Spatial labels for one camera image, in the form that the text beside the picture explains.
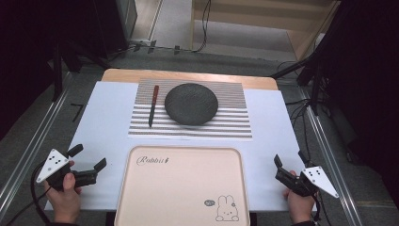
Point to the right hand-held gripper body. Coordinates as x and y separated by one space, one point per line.
309 182

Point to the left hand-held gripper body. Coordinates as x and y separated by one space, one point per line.
51 165

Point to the person's right hand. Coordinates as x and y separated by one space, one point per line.
299 207

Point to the person's left hand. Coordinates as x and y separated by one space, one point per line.
66 201

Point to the white table sheet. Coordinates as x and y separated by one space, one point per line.
106 125

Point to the striped placemat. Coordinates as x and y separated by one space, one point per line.
232 125

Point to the black stand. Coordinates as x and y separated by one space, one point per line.
57 72
316 84

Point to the red and black pen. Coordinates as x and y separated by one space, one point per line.
153 105

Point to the pink tray with rabbit print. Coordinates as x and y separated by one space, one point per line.
182 188

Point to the wooden table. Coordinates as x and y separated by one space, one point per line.
125 75

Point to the dark grey round plate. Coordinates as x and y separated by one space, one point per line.
191 104

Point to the wooden shelf unit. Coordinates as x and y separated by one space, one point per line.
307 37

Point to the power strip with plugs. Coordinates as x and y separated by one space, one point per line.
147 45

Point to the black cabinet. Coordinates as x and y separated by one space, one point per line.
116 25

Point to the metal floor rail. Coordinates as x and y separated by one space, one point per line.
34 147
332 163

